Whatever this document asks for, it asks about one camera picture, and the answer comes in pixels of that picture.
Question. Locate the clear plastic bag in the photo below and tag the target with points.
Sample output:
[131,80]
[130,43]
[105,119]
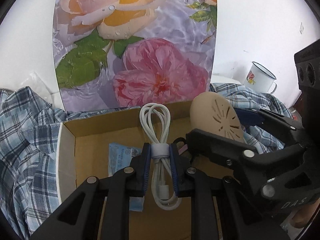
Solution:
[37,85]

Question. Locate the white enamel mug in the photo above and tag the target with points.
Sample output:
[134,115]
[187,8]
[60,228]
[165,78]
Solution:
[260,77]

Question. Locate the blue face mask packet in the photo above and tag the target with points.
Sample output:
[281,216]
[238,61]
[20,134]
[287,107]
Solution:
[120,157]

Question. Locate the person's right hand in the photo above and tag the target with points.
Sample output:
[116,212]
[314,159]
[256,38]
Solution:
[303,215]

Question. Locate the dark blue plaid shirt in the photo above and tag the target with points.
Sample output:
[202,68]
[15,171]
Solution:
[25,135]

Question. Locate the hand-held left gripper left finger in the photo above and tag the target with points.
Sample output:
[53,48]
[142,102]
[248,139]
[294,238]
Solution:
[146,170]

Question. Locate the light blue plaid shirt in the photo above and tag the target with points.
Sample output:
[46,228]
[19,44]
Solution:
[250,95]

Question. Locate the pink hair clip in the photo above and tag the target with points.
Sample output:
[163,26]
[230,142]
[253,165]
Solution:
[183,148]

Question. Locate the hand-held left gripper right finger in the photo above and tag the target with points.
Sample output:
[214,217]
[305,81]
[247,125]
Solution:
[173,170]

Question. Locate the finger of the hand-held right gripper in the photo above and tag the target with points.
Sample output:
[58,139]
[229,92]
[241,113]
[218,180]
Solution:
[247,116]
[212,145]

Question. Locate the floral printed poster board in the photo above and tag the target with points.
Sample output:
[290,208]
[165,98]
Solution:
[140,55]

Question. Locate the beige round perforated pad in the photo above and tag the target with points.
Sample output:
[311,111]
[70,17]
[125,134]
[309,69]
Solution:
[207,112]

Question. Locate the cardboard box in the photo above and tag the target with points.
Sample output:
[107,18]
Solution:
[92,160]

